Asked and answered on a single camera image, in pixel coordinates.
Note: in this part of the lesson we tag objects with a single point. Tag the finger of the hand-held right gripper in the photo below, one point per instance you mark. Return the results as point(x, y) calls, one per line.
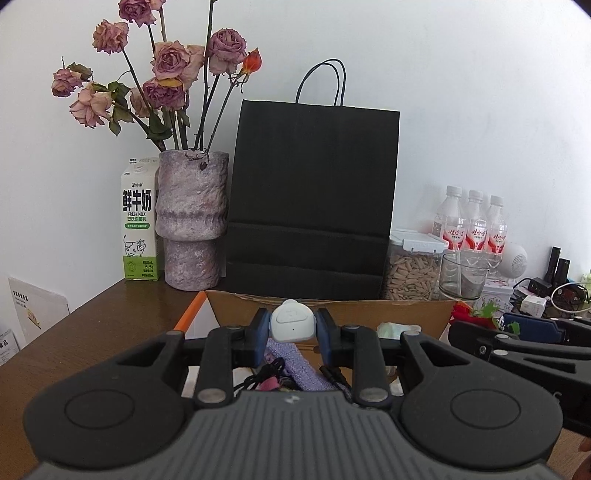
point(485, 341)
point(535, 326)

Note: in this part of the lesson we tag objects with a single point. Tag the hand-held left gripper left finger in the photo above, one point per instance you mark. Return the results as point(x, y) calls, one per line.
point(261, 332)

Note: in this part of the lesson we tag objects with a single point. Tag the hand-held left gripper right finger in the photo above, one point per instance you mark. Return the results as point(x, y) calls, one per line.
point(325, 332)

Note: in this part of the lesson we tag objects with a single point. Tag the red fabric flower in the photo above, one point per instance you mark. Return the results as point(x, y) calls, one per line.
point(466, 314)

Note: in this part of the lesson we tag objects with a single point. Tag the small white rounded device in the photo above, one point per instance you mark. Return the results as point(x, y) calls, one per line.
point(293, 321)

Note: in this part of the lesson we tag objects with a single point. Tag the purple knitted cloth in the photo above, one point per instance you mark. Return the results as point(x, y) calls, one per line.
point(300, 369)

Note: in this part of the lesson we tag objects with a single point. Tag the red cardboard box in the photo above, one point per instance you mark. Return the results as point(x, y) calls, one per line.
point(369, 311)

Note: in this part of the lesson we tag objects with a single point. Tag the clear container of seeds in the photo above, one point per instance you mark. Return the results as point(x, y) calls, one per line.
point(411, 277)

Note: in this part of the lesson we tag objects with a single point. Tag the white power adapter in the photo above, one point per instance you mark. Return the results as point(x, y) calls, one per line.
point(535, 303)

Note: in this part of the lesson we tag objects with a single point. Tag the black power strip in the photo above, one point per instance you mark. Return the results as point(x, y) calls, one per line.
point(539, 285)

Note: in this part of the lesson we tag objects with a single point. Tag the white printed tin box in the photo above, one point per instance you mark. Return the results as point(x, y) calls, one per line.
point(496, 295)

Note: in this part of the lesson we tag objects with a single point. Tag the black rectangular device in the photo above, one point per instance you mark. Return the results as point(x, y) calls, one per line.
point(558, 265)

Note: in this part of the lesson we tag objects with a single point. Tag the clear drinking glass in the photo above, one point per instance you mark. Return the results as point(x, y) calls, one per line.
point(461, 277)

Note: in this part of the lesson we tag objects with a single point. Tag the white round speaker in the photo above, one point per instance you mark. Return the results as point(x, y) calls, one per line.
point(515, 261)

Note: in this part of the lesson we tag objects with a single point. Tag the clear water bottle red label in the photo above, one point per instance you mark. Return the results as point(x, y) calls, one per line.
point(448, 226)
point(474, 230)
point(496, 235)

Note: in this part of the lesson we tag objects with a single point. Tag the purple textured vase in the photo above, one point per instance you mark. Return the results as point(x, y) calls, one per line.
point(191, 217)

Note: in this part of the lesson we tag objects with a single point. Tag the black paper bag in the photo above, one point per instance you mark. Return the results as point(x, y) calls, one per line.
point(314, 184)

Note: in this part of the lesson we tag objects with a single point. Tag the white green milk carton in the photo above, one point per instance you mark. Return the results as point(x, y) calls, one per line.
point(138, 217)

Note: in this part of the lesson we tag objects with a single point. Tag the white booklet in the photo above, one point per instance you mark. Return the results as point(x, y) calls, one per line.
point(37, 309)

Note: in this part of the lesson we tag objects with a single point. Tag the dried rose bouquet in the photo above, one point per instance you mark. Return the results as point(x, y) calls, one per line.
point(171, 60)

